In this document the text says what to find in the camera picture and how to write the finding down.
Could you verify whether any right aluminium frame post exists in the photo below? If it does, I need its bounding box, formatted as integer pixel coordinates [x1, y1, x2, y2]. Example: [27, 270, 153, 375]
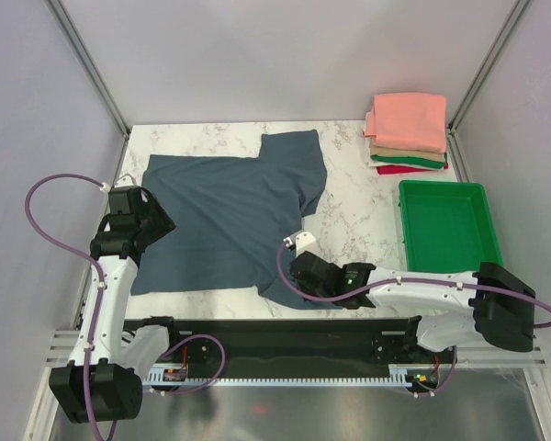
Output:
[448, 0, 533, 135]

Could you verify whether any folded red t-shirt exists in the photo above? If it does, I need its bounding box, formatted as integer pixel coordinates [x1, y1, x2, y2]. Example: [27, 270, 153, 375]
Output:
[375, 163, 449, 175]

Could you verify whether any aluminium frame post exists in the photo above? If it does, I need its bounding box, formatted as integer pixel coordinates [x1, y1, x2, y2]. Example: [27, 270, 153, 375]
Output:
[448, 0, 533, 135]
[45, 0, 130, 140]

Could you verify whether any folded green t-shirt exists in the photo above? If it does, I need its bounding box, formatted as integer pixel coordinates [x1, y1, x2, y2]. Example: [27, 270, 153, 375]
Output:
[371, 154, 448, 170]

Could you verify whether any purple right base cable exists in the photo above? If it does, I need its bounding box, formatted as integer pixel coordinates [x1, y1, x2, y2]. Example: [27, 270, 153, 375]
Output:
[406, 346, 458, 399]

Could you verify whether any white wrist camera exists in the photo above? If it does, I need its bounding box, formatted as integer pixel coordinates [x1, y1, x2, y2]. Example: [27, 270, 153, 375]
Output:
[100, 174, 138, 193]
[283, 231, 319, 254]

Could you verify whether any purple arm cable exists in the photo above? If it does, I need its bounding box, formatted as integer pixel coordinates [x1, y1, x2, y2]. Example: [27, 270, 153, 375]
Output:
[24, 173, 120, 440]
[275, 241, 551, 330]

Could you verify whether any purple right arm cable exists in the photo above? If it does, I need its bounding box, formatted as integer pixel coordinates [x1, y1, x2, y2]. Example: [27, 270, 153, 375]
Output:
[275, 241, 551, 330]

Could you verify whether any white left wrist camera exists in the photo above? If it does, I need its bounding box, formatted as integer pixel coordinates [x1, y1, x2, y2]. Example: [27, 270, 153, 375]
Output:
[100, 174, 138, 193]

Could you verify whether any folded beige t-shirt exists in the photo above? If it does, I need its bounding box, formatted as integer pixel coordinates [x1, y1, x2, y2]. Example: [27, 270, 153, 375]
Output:
[368, 141, 447, 160]

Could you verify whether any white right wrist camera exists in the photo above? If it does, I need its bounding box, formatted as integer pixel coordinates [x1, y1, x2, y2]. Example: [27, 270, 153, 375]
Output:
[283, 231, 319, 254]

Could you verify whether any blue-grey t-shirt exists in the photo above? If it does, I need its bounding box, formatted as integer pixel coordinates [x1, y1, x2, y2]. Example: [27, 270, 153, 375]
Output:
[131, 130, 327, 310]

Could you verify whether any left aluminium frame post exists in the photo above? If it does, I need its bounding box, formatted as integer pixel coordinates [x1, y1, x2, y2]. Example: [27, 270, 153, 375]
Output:
[45, 0, 130, 140]

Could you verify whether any white slotted cable duct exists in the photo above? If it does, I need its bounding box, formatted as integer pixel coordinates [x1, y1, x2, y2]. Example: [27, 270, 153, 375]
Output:
[143, 363, 411, 390]

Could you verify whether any folded salmon pink t-shirt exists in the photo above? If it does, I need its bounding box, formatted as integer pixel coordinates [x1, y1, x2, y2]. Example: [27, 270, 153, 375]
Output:
[364, 93, 447, 153]

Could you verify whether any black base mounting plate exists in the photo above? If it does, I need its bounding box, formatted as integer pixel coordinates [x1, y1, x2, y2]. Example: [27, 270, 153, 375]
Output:
[124, 316, 454, 365]

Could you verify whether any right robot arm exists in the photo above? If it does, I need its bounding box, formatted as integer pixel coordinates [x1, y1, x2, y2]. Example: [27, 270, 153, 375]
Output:
[289, 251, 534, 362]

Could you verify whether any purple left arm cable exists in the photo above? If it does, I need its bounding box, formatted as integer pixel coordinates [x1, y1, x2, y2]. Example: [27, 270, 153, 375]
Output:
[24, 173, 120, 440]

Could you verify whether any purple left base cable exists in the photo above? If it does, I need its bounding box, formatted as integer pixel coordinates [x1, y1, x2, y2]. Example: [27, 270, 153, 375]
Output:
[149, 334, 226, 397]

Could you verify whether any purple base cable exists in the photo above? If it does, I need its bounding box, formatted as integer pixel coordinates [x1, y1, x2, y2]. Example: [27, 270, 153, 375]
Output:
[149, 334, 226, 397]
[406, 346, 458, 399]

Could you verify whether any green plastic tray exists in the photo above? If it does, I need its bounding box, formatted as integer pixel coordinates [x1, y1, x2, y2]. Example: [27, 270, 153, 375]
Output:
[399, 180, 503, 273]

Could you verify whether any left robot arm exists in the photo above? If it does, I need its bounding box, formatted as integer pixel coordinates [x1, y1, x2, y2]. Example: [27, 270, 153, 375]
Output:
[49, 186, 184, 424]

